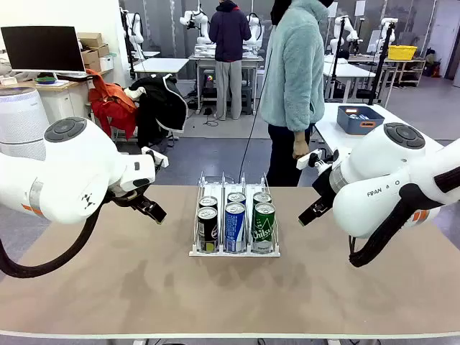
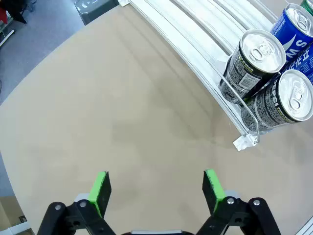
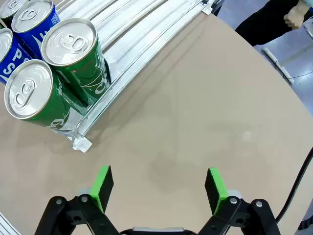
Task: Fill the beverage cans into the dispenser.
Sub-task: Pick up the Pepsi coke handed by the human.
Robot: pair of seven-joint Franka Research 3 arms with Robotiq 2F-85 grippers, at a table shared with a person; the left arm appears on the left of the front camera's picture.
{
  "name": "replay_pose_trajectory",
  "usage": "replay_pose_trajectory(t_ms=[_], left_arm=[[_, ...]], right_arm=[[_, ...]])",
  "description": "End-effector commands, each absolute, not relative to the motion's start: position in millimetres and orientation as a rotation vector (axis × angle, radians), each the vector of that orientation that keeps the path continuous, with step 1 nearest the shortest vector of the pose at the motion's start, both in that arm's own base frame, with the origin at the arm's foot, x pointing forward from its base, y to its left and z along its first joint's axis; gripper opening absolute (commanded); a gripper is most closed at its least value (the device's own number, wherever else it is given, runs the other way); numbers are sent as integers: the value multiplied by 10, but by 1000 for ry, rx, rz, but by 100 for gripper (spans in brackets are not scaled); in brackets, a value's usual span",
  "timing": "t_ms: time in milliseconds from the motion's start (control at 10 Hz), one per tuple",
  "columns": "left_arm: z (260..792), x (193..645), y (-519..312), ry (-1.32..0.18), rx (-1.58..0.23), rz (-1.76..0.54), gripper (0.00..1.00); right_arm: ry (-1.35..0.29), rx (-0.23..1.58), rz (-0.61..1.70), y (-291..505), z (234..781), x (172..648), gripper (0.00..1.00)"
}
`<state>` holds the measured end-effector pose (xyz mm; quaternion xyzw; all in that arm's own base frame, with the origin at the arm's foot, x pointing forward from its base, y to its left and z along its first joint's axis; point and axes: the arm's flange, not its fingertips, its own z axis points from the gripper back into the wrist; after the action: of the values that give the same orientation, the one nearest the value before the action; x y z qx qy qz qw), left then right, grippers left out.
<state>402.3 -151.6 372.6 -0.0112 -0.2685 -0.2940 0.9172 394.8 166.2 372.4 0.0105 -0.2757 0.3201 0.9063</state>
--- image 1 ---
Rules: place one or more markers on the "white background table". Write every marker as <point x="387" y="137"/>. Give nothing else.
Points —
<point x="348" y="70"/>
<point x="161" y="64"/>

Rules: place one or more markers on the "white desk cabinet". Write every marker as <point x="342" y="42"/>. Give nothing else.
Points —
<point x="64" y="104"/>

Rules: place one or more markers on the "black pole stand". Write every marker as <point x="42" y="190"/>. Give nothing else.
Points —
<point x="381" y="61"/>
<point x="336" y="61"/>

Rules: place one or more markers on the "person's right hand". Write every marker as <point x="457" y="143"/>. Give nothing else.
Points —
<point x="302" y="143"/>

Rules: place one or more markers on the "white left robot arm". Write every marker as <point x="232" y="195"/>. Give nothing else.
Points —
<point x="72" y="161"/>

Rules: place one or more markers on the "small white box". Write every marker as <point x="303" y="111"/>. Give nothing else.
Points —
<point x="106" y="64"/>

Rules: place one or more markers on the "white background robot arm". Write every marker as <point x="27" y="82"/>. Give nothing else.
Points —
<point x="256" y="27"/>
<point x="390" y="34"/>
<point x="339" y="32"/>
<point x="203" y="25"/>
<point x="136" y="32"/>

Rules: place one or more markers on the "person in navy hoodie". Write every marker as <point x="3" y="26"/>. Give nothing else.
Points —
<point x="230" y="32"/>

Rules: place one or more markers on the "black Pepsi can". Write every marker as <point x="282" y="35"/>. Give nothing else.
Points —
<point x="207" y="230"/>
<point x="208" y="202"/>

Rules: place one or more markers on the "computer case with lit fan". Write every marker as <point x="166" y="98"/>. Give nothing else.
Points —
<point x="209" y="77"/>

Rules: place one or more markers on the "cardboard box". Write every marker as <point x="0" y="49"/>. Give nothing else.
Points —
<point x="102" y="50"/>
<point x="91" y="39"/>
<point x="94" y="66"/>
<point x="90" y="56"/>

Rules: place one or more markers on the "blue plastic bin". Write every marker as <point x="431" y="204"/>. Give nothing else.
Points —
<point x="359" y="124"/>

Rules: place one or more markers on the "green Chilsung can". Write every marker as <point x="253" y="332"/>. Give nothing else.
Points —
<point x="262" y="197"/>
<point x="263" y="230"/>

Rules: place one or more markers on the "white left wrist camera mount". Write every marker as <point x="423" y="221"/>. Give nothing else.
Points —
<point x="161" y="160"/>

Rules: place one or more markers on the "white side table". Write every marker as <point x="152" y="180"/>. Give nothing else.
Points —
<point x="327" y="133"/>

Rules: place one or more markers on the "grey workstation table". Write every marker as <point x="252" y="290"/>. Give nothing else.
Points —
<point x="251" y="59"/>

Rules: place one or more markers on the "wooden shelf table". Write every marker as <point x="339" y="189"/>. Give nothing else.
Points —
<point x="406" y="61"/>

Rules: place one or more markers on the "blue Pocari can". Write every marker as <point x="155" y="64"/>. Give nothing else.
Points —
<point x="235" y="230"/>
<point x="236" y="197"/>

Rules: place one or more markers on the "clear white can dispenser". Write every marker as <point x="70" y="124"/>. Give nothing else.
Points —
<point x="233" y="253"/>

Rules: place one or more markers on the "white air purifier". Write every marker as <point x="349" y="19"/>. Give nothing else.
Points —
<point x="18" y="115"/>

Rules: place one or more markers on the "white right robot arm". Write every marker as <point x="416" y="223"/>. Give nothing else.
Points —
<point x="377" y="169"/>

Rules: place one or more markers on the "white paper sign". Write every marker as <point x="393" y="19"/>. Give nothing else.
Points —
<point x="359" y="7"/>
<point x="334" y="9"/>

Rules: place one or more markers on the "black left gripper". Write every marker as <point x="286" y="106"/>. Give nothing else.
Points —
<point x="129" y="196"/>

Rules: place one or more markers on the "orange jacket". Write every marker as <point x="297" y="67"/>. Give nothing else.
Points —
<point x="111" y="104"/>

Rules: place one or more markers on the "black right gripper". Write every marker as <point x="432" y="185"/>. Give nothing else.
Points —
<point x="323" y="188"/>

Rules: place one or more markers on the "black jacket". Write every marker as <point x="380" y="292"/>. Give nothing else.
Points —
<point x="161" y="104"/>

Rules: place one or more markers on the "green bowl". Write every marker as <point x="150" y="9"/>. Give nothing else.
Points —
<point x="46" y="79"/>

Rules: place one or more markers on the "black computer monitor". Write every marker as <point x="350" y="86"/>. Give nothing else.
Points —
<point x="43" y="48"/>

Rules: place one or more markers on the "person in teal fleece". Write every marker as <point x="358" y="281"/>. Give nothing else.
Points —
<point x="294" y="54"/>

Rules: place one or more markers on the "person's right forearm teal sleeve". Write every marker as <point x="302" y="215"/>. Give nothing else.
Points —
<point x="302" y="108"/>

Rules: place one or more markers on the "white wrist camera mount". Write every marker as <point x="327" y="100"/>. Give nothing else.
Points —
<point x="161" y="160"/>
<point x="305" y="161"/>

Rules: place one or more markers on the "red fire extinguisher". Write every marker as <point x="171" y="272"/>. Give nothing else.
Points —
<point x="435" y="70"/>

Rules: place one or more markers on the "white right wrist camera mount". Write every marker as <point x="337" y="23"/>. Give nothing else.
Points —
<point x="305" y="161"/>

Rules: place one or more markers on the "yellow plastic crate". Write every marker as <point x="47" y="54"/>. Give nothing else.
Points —
<point x="402" y="53"/>

